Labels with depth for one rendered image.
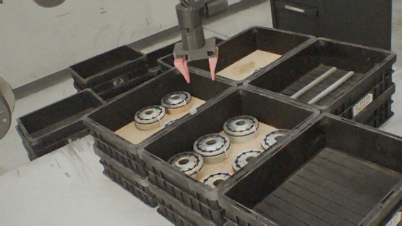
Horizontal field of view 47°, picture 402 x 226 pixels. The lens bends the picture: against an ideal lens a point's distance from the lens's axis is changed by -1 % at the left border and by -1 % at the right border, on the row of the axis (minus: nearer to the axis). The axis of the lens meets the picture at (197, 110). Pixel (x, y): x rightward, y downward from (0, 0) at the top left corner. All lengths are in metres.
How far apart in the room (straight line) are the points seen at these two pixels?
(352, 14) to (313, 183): 1.84
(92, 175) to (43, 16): 2.66
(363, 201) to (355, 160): 0.15
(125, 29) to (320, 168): 3.37
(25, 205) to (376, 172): 1.05
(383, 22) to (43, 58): 2.71
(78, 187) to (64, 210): 0.11
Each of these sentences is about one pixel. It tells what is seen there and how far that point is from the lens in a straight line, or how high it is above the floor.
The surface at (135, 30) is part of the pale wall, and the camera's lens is 4.42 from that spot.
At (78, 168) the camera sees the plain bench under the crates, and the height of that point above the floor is 0.70.
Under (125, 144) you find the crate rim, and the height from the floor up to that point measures 0.93.
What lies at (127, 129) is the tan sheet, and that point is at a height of 0.83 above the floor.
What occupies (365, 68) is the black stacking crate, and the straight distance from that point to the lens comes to 1.61.
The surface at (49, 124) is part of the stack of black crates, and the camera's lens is 2.47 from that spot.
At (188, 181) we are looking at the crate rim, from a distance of 1.07.
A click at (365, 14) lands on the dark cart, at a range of 2.97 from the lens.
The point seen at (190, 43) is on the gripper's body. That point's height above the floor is 1.17.
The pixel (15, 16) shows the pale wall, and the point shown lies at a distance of 4.06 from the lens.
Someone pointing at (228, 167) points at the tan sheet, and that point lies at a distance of 1.25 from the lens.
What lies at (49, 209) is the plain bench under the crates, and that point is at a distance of 1.53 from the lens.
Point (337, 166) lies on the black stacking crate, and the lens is 1.22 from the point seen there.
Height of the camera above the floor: 1.58
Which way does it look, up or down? 30 degrees down
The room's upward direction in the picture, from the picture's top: 12 degrees counter-clockwise
